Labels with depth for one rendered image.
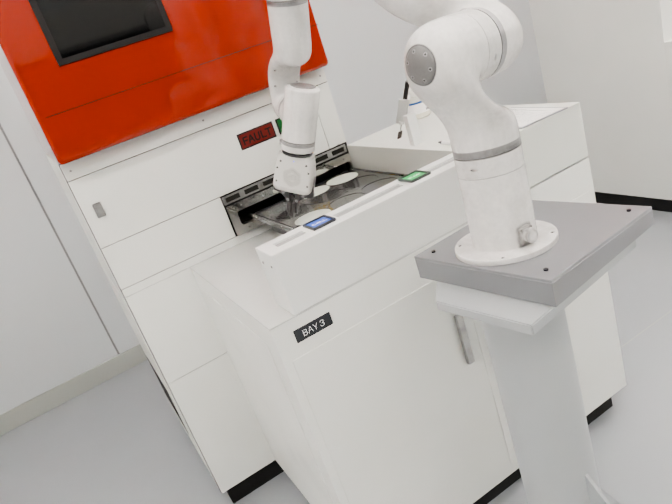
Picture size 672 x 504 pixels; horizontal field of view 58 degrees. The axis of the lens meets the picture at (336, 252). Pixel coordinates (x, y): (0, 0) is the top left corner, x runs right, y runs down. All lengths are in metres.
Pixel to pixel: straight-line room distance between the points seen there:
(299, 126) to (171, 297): 0.67
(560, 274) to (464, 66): 0.36
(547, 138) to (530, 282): 0.64
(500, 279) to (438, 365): 0.47
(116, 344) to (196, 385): 1.53
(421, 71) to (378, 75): 2.79
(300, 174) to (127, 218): 0.53
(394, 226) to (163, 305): 0.79
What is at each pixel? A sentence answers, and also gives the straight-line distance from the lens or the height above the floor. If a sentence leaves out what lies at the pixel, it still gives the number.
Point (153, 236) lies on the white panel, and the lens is 1.77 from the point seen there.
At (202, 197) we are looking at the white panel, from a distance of 1.79.
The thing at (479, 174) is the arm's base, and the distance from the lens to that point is 1.07.
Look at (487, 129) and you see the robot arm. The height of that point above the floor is 1.10.
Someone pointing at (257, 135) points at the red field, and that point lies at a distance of 1.83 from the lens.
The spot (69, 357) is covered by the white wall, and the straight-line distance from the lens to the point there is 3.41.
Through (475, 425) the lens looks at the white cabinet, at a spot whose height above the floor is 0.30.
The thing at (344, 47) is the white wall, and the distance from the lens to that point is 3.68.
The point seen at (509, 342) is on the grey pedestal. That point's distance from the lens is 1.19.
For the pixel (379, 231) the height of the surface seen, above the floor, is 0.90.
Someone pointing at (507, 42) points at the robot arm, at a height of 1.22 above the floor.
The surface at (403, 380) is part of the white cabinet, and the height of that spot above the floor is 0.54.
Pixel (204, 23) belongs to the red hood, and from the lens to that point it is 1.76.
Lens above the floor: 1.35
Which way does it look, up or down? 20 degrees down
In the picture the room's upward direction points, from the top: 19 degrees counter-clockwise
